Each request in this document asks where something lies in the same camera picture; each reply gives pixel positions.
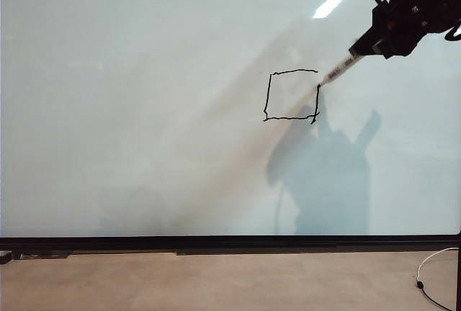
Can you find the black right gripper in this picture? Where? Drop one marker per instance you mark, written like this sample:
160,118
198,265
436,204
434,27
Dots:
403,26

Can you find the white marker pen black tip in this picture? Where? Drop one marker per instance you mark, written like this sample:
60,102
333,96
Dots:
340,70

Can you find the short dark tray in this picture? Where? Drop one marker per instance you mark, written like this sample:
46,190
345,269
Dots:
47,255

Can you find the small black block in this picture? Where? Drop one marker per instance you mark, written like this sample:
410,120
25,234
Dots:
5,257

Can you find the black stand post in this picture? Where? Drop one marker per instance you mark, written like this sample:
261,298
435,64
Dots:
459,275

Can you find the white glass whiteboard black frame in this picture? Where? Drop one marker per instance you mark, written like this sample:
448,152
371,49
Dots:
144,145

